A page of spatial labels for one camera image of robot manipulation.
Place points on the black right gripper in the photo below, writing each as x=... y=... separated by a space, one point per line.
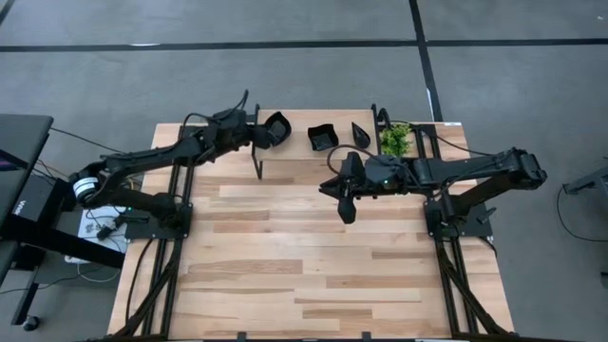
x=375 y=176

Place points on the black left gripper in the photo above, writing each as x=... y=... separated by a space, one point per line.
x=233 y=130

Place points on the black leaf-shaped mini plate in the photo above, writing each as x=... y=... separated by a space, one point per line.
x=279 y=128

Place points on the black square tray stack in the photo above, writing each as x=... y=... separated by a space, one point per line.
x=323 y=138

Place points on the black teardrop mini plate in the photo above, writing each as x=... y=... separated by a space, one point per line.
x=361 y=137

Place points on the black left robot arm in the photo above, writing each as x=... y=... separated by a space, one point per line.
x=142 y=164

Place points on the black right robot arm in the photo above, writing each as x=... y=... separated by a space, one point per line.
x=475 y=173

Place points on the wooden shelf with black legs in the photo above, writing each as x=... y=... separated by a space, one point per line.
x=309 y=142

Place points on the green plant in white pot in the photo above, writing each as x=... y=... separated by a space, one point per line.
x=395 y=141

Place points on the group of black trays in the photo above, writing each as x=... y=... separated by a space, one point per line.
x=186 y=247

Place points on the white paper sheet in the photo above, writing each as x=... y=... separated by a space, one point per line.
x=88 y=223

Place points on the white power strip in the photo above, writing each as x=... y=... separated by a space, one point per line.
x=76 y=260

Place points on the black computer box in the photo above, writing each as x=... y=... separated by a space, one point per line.
x=33 y=199

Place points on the grey chair base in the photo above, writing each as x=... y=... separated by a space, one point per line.
x=591 y=183

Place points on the black caster wheel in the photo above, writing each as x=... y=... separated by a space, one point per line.
x=31 y=323

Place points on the black desk base frame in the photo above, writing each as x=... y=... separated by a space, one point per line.
x=71 y=247

